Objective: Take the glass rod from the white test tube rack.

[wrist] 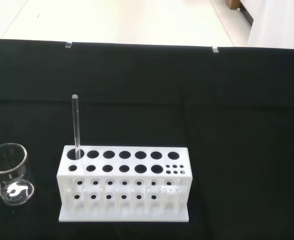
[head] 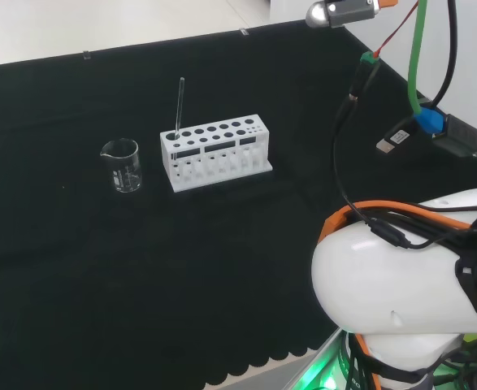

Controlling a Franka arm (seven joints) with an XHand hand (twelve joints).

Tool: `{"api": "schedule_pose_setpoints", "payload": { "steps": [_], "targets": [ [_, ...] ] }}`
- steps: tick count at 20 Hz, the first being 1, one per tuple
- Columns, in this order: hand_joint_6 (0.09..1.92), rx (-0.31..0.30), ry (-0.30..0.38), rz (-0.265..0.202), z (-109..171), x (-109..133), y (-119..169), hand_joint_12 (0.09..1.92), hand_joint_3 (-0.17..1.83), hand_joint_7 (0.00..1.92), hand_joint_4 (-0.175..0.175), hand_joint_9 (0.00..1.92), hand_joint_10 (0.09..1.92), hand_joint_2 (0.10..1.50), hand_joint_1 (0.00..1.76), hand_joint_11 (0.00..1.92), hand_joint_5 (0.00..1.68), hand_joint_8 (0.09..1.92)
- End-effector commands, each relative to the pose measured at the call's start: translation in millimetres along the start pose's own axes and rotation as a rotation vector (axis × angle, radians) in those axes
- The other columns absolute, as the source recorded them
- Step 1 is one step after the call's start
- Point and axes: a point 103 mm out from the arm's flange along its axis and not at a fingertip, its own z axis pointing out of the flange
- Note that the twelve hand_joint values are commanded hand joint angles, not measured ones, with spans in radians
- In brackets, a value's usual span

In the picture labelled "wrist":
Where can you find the white test tube rack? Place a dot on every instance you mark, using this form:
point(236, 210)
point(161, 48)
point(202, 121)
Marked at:
point(126, 175)

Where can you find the black bench cloth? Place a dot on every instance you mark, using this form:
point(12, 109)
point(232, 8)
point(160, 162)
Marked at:
point(212, 125)

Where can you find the clear cloth clip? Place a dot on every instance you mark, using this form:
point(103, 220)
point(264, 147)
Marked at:
point(215, 49)
point(67, 44)

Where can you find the brown wooden furniture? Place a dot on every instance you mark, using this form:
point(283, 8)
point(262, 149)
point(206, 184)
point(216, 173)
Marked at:
point(245, 12)

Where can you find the clear glass beaker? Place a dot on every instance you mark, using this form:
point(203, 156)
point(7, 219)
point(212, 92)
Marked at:
point(10, 185)

